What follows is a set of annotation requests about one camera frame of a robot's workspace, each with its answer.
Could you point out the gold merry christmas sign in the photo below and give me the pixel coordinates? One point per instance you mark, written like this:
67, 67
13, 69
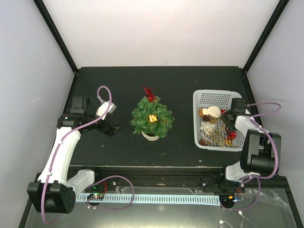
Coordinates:
217, 138

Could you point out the gold gift box ornament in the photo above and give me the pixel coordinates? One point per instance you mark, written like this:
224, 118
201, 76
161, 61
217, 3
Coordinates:
152, 118

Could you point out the red ball ornament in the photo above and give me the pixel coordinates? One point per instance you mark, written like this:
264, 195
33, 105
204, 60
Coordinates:
231, 135

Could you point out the brown pine cone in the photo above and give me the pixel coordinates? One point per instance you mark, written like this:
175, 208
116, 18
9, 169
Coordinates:
203, 143

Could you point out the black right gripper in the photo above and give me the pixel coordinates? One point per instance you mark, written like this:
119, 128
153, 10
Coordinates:
224, 115

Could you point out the white snowflake ornament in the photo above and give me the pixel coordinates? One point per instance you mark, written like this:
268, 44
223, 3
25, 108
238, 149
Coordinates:
207, 127

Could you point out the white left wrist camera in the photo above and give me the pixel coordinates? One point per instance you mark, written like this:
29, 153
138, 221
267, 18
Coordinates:
105, 109

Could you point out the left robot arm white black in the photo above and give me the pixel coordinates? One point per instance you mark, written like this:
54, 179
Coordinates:
53, 192

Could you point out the small green christmas tree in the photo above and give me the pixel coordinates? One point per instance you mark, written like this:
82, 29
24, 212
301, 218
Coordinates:
140, 116

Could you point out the cream felt snowman ornament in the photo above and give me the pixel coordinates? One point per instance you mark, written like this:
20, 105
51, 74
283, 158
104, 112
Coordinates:
212, 111

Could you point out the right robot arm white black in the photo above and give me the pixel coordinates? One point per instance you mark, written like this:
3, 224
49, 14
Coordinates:
261, 148

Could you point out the dark pine cone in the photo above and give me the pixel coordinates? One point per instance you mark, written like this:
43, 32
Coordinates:
205, 118

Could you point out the red star ornament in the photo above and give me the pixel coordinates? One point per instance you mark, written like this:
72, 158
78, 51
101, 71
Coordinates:
149, 95

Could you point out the white plastic basket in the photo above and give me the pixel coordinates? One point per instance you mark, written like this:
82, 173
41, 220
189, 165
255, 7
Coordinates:
221, 99

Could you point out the gold bell ornament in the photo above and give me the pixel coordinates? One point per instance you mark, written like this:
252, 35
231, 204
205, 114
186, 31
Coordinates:
229, 142

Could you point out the white slotted cable duct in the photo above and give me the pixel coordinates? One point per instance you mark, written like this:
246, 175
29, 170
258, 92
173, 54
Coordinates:
209, 200

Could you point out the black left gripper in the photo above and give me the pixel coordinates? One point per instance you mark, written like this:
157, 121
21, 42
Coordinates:
110, 131

